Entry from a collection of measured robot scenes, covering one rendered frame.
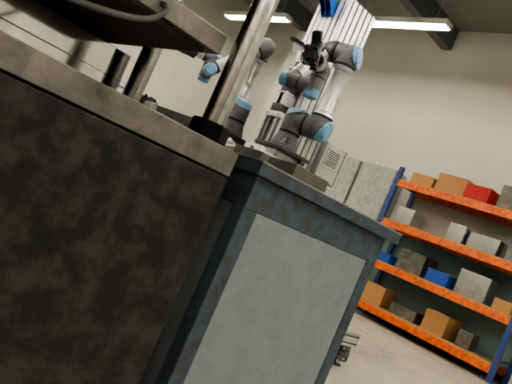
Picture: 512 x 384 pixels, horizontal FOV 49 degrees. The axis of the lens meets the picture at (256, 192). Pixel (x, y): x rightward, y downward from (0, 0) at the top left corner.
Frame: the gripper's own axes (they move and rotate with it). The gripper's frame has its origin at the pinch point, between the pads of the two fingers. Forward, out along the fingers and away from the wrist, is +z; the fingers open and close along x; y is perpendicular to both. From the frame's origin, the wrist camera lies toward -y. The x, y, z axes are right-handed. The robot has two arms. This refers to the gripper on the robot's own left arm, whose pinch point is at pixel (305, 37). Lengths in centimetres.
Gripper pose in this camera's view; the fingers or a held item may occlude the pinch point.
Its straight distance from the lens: 252.4
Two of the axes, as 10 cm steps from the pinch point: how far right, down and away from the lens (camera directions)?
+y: -2.8, 9.6, -0.9
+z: -3.6, -1.9, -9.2
